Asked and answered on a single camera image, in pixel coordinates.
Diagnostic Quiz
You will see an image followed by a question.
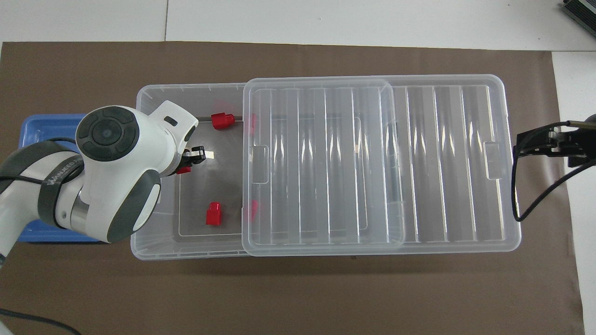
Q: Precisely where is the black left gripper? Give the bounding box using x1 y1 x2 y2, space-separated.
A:
173 146 206 174

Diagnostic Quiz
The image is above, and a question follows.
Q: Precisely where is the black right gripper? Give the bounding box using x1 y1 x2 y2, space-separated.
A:
515 126 596 168

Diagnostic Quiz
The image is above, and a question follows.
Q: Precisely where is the clear ribbed plastic lid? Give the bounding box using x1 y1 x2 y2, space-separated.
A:
241 74 522 257

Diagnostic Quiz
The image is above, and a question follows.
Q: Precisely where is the clear plastic storage box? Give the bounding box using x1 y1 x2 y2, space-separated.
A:
130 83 406 260

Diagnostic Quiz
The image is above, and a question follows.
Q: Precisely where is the blue plastic tray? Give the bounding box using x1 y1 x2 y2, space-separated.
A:
19 114 101 243

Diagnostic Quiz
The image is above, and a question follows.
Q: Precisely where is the grey ridged metal device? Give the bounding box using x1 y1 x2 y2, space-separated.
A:
560 0 596 32

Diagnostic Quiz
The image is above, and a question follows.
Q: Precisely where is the brown paper table mat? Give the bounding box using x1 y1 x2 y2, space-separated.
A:
0 41 585 335

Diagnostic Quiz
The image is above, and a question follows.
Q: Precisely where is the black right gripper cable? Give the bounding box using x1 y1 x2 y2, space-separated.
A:
511 121 596 223

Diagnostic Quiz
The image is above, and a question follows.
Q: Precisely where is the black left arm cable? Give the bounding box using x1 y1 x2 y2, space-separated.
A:
0 308 82 335

